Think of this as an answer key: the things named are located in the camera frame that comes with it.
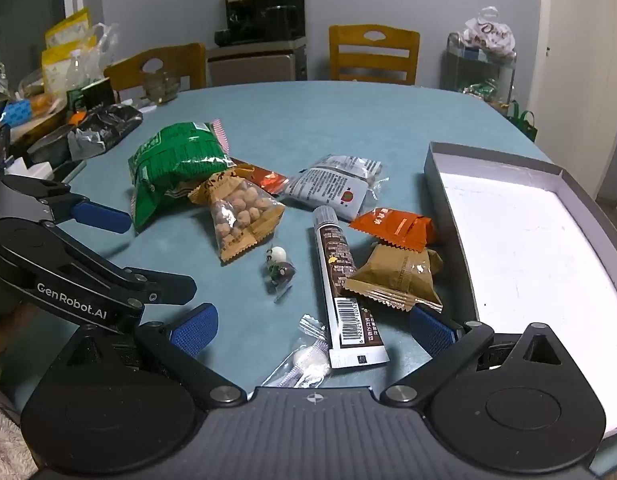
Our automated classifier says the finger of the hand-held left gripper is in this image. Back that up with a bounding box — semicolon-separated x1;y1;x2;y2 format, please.
1;174;132;235
104;260;198;307

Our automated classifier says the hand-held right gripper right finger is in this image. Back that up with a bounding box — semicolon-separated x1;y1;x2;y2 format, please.
381;304;579;407

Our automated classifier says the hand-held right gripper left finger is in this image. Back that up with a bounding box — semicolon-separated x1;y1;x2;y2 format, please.
38;304;249;408

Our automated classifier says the green snack bag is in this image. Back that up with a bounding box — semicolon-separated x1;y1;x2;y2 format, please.
127;119;234;233

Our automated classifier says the clear orange peanut bag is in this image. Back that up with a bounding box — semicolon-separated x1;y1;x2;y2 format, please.
187;167;286;265

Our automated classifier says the orange snack packet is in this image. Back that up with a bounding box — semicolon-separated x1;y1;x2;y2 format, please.
348;207;437;252

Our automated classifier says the grey cardboard box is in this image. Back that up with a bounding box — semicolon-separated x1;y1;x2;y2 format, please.
422;141;617;476

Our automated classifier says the red-orange stick packet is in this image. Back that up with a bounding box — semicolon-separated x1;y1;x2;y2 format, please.
231;157;290;196

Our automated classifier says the white grey snack packet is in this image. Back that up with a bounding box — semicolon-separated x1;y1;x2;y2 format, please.
281;154;389;222

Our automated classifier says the golden brown snack packet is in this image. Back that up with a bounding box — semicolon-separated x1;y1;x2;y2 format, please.
342;242;445;311

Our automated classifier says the black silver foil bag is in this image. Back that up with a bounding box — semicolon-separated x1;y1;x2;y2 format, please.
68;104;144;162

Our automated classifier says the long silver brown packet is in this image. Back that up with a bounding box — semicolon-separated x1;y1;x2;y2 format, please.
309;205;390;371

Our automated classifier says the small panda candy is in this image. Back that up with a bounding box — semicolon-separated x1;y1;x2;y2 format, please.
265;245;296;306

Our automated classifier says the clear wrapped white candy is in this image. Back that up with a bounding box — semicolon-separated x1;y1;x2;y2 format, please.
258;314;334;390

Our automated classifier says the green black box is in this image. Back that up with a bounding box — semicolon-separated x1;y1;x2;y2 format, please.
66;77;114;111

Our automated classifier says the blue sponge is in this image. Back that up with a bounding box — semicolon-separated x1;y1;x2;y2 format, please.
1;101;33;126

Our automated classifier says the glass jar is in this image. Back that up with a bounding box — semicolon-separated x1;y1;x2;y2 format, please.
143;70;182;106

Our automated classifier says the wooden chair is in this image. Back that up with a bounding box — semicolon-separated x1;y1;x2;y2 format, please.
328;24;421;86
103;42;208;104

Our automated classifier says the yellow paper bag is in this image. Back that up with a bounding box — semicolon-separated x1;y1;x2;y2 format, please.
44;7;92;50
41;45;89;96

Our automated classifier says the green tote bag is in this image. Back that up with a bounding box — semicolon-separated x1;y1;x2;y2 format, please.
505;101;539;143

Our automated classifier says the white door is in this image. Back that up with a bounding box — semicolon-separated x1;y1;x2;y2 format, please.
541;0;617;203

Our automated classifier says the white plastic bag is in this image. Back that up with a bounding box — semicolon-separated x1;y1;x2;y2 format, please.
461;6;517;58

